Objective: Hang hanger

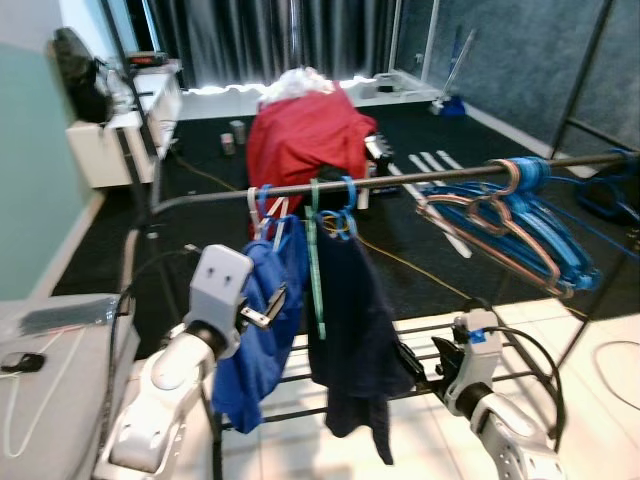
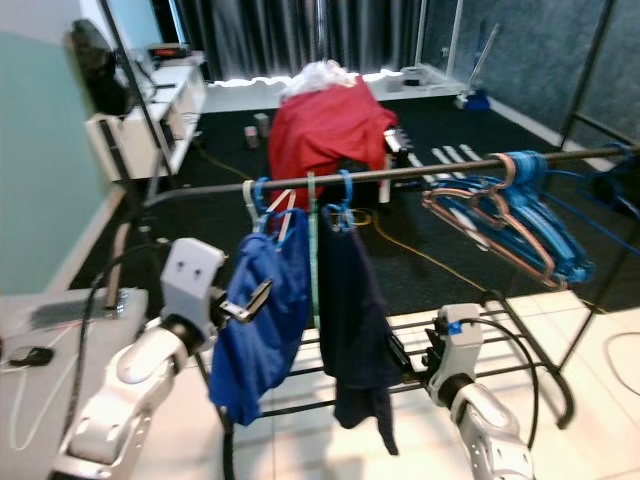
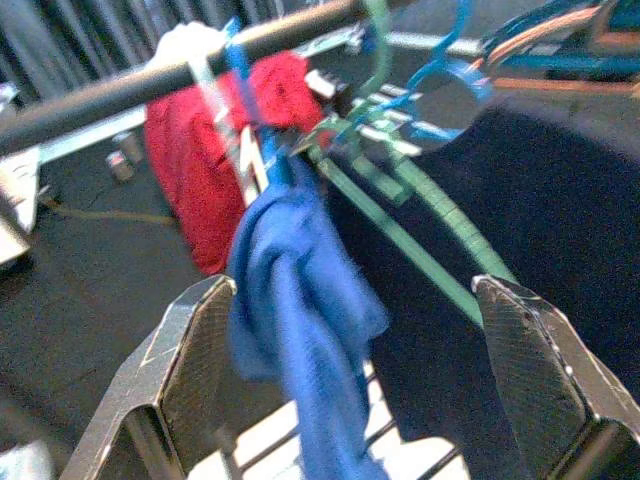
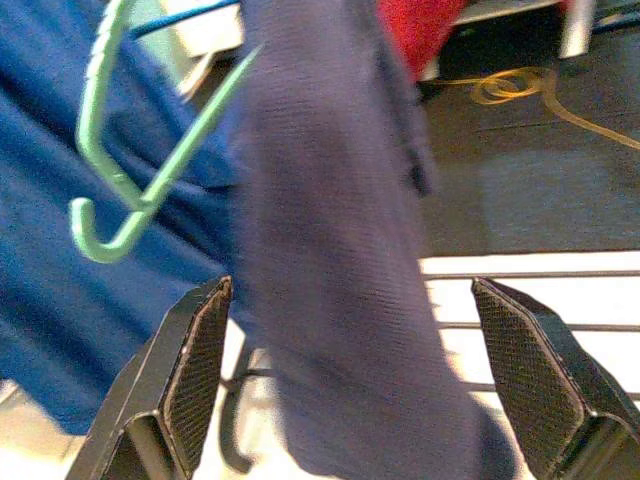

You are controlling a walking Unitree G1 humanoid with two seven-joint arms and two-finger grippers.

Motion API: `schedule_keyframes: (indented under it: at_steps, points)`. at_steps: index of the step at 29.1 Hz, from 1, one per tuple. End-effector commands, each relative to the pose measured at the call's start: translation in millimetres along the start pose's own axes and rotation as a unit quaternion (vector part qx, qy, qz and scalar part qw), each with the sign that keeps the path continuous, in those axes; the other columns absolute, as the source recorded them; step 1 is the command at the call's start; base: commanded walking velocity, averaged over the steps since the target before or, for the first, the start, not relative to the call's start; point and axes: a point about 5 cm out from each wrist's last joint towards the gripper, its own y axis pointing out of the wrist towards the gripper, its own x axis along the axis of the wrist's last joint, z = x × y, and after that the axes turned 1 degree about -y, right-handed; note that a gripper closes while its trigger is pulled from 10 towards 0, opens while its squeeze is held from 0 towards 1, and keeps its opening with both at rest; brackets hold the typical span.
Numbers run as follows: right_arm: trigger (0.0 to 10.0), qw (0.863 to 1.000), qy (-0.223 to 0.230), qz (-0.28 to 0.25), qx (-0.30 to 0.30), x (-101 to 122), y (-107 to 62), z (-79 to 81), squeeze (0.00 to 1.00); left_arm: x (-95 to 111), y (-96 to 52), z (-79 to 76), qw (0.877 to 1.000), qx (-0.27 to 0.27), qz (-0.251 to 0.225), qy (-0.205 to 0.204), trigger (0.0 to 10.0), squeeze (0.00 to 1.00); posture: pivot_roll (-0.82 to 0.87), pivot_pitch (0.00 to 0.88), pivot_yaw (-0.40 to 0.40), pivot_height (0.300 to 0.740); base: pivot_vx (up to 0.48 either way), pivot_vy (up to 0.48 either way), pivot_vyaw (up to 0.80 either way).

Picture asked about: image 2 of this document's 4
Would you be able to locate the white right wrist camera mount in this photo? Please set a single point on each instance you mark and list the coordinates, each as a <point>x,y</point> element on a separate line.
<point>460,345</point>

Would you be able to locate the black metal clothes rack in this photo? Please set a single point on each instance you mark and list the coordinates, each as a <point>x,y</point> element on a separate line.
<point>400,172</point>

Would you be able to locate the bright blue garment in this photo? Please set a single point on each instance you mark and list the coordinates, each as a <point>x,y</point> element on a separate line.
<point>260,350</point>

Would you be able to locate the white shelf unit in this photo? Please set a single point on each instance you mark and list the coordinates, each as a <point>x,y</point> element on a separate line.
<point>125,145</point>

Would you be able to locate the red cloth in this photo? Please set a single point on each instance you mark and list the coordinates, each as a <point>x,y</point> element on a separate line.
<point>325,135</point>

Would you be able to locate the white crumpled cloth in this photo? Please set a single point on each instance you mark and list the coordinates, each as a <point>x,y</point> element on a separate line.
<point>318,78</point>

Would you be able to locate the small metal can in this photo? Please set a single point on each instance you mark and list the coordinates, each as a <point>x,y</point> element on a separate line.
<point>262,125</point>
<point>250,137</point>

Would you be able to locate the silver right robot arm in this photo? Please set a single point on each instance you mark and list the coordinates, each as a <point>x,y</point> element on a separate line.
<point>495,440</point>

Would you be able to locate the dark navy garment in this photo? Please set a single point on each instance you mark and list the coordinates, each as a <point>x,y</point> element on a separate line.
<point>350,320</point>

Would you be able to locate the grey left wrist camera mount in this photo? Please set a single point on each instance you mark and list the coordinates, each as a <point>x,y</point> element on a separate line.
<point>192,280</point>

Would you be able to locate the small black device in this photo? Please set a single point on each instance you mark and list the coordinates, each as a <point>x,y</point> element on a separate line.
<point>32,356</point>

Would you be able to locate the dark curtain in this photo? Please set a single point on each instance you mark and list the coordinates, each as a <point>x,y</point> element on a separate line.
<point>290,35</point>

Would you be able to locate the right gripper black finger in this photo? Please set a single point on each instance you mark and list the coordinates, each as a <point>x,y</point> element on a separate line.
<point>408,368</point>
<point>402,347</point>

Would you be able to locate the white flat slat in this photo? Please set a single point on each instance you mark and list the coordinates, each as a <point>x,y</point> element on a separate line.
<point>440,157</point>
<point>456,155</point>
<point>472,152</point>

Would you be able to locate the green hanger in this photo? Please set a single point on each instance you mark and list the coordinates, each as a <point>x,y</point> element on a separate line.
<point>313,270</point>

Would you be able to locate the black digital clock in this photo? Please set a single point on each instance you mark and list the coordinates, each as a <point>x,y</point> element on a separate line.
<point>168,51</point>

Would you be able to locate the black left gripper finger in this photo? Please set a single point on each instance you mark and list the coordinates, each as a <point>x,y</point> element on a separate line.
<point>250,300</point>

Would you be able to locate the grey padded ottoman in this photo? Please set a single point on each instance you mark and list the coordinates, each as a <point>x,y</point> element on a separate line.
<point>40,410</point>

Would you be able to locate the black bag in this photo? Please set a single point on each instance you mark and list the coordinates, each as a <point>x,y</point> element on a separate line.
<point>98,65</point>

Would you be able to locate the blue mop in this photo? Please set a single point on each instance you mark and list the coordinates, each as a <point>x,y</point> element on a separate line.
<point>473,98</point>

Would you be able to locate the white window bench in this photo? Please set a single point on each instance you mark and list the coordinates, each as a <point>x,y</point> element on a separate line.
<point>240,95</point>

